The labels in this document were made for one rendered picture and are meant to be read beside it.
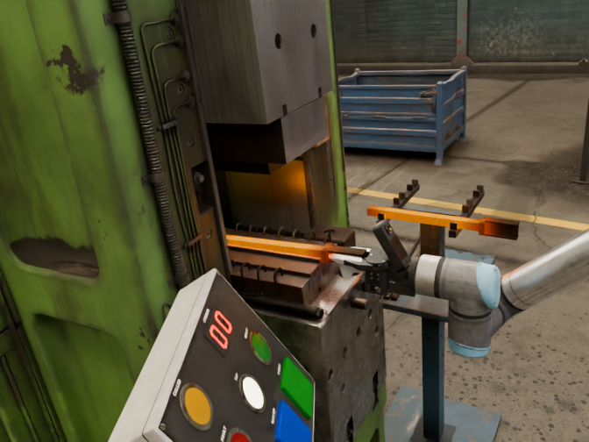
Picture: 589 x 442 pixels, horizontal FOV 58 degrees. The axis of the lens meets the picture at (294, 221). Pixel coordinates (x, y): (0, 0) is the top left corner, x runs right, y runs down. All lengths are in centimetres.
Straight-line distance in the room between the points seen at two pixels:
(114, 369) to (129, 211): 49
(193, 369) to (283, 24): 67
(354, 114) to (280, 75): 408
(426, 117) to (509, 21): 420
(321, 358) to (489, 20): 798
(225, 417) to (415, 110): 435
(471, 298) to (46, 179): 89
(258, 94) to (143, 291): 42
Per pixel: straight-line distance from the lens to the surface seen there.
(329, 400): 132
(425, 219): 153
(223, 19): 102
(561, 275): 121
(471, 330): 121
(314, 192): 152
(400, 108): 494
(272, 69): 103
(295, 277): 124
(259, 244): 135
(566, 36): 866
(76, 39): 89
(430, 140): 492
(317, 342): 122
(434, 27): 925
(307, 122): 115
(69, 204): 114
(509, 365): 256
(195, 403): 66
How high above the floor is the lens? 160
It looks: 24 degrees down
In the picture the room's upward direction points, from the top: 7 degrees counter-clockwise
